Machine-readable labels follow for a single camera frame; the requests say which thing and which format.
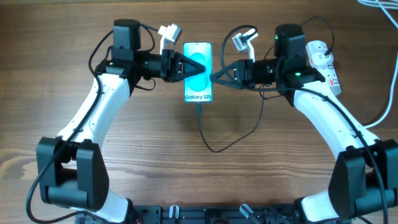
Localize turquoise screen smartphone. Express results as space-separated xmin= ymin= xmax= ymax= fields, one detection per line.
xmin=183 ymin=42 xmax=213 ymax=103

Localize black USB charging cable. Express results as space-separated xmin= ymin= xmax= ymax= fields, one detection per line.
xmin=195 ymin=16 xmax=336 ymax=154

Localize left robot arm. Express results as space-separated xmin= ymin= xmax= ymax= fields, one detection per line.
xmin=32 ymin=19 xmax=205 ymax=223

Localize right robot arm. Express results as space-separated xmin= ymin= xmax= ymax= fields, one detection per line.
xmin=210 ymin=24 xmax=397 ymax=223

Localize white charger plug adapter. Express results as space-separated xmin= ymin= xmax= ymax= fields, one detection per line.
xmin=309 ymin=52 xmax=334 ymax=69

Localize black right camera cable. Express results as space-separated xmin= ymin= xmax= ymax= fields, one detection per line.
xmin=220 ymin=24 xmax=389 ymax=224

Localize black camera cable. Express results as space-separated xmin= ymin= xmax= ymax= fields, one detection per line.
xmin=25 ymin=23 xmax=156 ymax=224
xmin=220 ymin=24 xmax=389 ymax=224

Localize black left camera cable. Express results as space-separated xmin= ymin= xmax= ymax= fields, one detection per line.
xmin=25 ymin=23 xmax=156 ymax=224

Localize white power strip cord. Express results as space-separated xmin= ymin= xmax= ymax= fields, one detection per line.
xmin=363 ymin=51 xmax=398 ymax=129

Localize white cables at corner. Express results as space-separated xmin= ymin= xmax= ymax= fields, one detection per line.
xmin=356 ymin=0 xmax=398 ymax=26

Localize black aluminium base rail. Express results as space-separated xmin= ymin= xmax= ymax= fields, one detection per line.
xmin=75 ymin=203 xmax=353 ymax=224

